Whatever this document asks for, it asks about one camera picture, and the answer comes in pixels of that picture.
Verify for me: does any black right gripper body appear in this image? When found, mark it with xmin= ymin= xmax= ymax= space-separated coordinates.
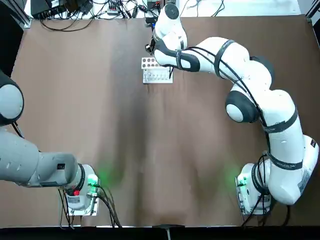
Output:
xmin=144 ymin=34 xmax=158 ymax=55

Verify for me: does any white test tube rack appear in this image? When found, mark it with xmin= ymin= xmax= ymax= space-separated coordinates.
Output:
xmin=140 ymin=56 xmax=174 ymax=85

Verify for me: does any black power supply box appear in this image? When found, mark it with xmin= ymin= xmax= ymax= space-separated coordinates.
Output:
xmin=146 ymin=0 xmax=165 ymax=9

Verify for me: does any dark power brick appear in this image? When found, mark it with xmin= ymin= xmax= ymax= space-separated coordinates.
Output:
xmin=65 ymin=0 xmax=94 ymax=14

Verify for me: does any black camera on post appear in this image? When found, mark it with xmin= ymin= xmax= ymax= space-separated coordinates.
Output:
xmin=144 ymin=16 xmax=157 ymax=29

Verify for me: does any long black cable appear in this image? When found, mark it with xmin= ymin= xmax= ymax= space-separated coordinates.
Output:
xmin=39 ymin=17 xmax=94 ymax=33

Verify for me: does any aluminium frame post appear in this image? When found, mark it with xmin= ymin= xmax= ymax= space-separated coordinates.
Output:
xmin=305 ymin=0 xmax=320 ymax=28
xmin=13 ymin=0 xmax=33 ymax=29

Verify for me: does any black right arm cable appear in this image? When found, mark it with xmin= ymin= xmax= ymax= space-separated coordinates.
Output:
xmin=169 ymin=44 xmax=276 ymax=208

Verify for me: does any black left base cable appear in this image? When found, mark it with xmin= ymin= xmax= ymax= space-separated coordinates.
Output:
xmin=96 ymin=183 xmax=123 ymax=228
xmin=57 ymin=188 xmax=76 ymax=230

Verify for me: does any black base cable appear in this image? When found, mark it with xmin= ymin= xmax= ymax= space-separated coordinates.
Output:
xmin=259 ymin=199 xmax=294 ymax=229
xmin=57 ymin=188 xmax=76 ymax=230
xmin=96 ymin=183 xmax=123 ymax=228

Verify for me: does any black right base cable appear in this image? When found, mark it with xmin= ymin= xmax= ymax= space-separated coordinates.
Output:
xmin=259 ymin=199 xmax=294 ymax=229

